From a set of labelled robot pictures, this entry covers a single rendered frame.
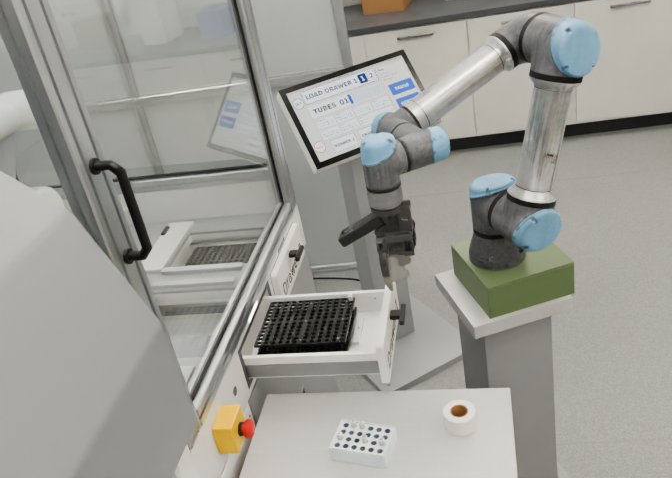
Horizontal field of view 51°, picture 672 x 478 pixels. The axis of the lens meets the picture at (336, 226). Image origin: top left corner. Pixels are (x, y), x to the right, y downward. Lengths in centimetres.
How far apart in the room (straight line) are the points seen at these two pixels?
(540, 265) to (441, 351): 112
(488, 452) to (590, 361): 143
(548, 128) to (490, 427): 67
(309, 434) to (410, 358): 133
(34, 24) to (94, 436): 62
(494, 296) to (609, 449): 93
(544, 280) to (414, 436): 57
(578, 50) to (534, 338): 81
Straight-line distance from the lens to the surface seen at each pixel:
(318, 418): 168
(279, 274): 192
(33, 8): 110
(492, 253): 187
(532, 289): 190
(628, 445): 263
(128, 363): 70
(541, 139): 167
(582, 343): 301
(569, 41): 160
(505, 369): 205
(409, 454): 156
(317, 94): 249
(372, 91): 255
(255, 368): 170
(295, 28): 315
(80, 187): 113
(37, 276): 66
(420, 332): 304
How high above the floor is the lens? 190
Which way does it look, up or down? 28 degrees down
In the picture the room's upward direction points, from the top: 11 degrees counter-clockwise
